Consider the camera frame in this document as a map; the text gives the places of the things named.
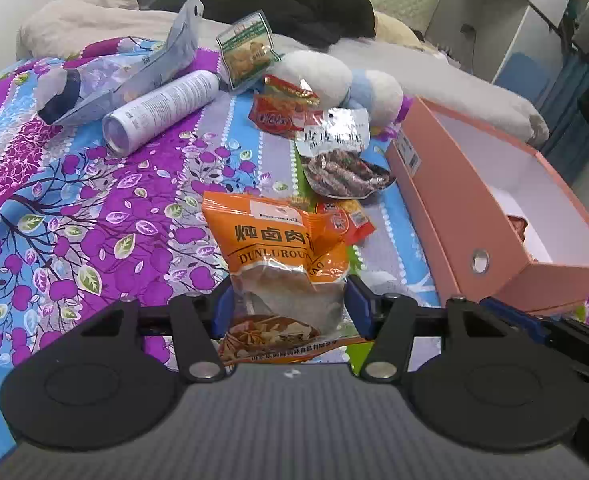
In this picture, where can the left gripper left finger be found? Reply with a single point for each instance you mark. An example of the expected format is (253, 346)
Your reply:
(193, 322)

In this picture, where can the small orange yellow snack packet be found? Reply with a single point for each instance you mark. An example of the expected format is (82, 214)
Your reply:
(349, 218)

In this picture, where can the orange braised meat snack bag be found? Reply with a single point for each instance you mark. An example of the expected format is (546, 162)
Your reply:
(288, 267)

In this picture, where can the red yellow snack bag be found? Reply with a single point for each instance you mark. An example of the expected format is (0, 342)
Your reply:
(285, 108)

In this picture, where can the translucent purple standup pouch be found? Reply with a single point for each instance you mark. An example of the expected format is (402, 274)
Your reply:
(76, 96)

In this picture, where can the white shelf unit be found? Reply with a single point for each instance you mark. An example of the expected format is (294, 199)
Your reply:
(516, 44)

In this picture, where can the beige crumpled blanket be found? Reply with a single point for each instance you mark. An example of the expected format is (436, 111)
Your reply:
(63, 28)

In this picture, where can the white blue plush toy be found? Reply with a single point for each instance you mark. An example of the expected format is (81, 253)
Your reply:
(354, 90)

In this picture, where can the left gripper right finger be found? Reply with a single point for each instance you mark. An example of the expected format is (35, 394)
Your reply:
(390, 322)

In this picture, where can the white clear meat snack bag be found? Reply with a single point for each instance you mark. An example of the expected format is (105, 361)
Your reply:
(329, 145)

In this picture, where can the grey bed sheet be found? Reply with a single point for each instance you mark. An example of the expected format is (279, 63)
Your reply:
(418, 74)

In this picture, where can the black clothing pile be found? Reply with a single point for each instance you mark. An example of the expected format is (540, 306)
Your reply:
(316, 23)

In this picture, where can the dark red snack bag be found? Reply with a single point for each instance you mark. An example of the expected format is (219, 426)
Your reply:
(519, 225)

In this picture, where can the floral purple blue blanket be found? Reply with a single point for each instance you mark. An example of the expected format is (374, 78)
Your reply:
(81, 227)

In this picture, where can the pink cardboard box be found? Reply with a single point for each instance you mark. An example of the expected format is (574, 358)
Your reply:
(460, 178)

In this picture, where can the green clear snack packet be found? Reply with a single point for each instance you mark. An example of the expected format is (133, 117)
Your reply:
(247, 49)

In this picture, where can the white spray can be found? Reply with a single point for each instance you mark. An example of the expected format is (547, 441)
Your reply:
(136, 123)

